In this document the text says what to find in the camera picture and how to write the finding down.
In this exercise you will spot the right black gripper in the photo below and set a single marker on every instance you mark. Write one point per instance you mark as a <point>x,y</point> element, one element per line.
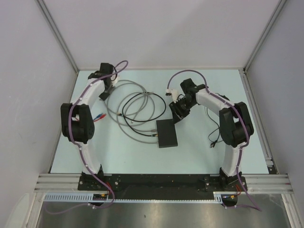
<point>177,114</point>

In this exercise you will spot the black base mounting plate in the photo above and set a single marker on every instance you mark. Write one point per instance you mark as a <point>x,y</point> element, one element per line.
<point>162,186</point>

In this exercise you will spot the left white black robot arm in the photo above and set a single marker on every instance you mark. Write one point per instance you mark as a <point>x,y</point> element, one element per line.
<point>77,122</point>

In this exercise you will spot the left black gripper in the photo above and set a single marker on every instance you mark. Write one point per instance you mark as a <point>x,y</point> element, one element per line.
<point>103,96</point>

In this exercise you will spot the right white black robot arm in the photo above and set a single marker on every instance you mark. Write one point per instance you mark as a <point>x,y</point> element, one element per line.
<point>235,125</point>

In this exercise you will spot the black network switch box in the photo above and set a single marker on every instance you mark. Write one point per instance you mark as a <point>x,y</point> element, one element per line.
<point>166,133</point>

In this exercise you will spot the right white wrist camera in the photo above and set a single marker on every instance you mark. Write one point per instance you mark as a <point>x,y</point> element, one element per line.
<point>174,93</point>

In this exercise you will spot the aluminium front frame rail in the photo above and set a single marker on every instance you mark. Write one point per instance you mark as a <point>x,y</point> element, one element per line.
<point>257,183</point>

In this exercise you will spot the white slotted cable duct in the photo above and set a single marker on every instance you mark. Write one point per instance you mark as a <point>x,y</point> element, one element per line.
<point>91,197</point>

